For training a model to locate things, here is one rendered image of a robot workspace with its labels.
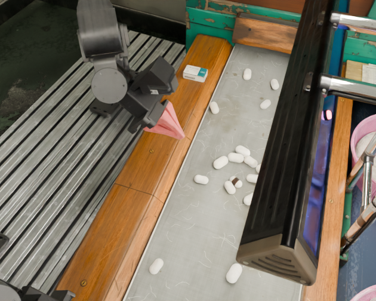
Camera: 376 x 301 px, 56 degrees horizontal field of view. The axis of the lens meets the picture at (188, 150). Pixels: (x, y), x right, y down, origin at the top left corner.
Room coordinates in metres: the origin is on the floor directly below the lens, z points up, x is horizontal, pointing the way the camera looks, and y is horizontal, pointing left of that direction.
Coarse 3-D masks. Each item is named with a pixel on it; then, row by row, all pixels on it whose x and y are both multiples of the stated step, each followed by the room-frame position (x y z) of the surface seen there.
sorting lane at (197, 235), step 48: (240, 48) 0.92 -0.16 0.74; (240, 96) 0.70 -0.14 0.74; (192, 144) 0.54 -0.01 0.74; (240, 144) 0.54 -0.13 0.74; (192, 192) 0.40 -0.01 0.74; (240, 192) 0.40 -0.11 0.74; (192, 240) 0.29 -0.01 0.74; (240, 240) 0.29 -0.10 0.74; (144, 288) 0.20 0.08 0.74; (192, 288) 0.20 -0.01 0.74; (240, 288) 0.20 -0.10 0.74; (288, 288) 0.20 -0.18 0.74
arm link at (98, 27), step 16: (80, 0) 0.59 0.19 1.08; (96, 0) 0.59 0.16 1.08; (80, 16) 0.56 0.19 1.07; (96, 16) 0.56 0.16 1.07; (112, 16) 0.56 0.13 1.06; (80, 32) 0.53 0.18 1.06; (96, 32) 0.53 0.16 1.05; (112, 32) 0.53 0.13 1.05; (96, 48) 0.52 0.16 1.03; (112, 48) 0.52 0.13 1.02
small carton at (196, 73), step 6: (186, 66) 0.77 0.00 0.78; (192, 66) 0.77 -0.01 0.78; (186, 72) 0.75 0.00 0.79; (192, 72) 0.75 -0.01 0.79; (198, 72) 0.75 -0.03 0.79; (204, 72) 0.75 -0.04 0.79; (186, 78) 0.75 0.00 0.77; (192, 78) 0.74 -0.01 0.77; (198, 78) 0.74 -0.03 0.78; (204, 78) 0.73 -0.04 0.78
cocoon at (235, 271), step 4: (236, 264) 0.24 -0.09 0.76; (232, 268) 0.23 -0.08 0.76; (236, 268) 0.23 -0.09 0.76; (240, 268) 0.23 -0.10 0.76; (228, 272) 0.22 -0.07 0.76; (232, 272) 0.22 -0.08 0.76; (236, 272) 0.22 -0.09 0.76; (240, 272) 0.22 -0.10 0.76; (228, 276) 0.22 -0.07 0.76; (232, 276) 0.21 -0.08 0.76; (236, 276) 0.22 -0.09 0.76; (228, 280) 0.21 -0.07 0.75; (232, 280) 0.21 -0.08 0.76; (236, 280) 0.21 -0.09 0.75
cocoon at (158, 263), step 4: (156, 260) 0.24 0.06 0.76; (160, 260) 0.24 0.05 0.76; (152, 264) 0.24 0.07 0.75; (156, 264) 0.24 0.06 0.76; (160, 264) 0.24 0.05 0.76; (152, 268) 0.23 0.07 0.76; (156, 268) 0.23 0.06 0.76; (160, 268) 0.23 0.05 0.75; (152, 272) 0.22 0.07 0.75; (156, 272) 0.22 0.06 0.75
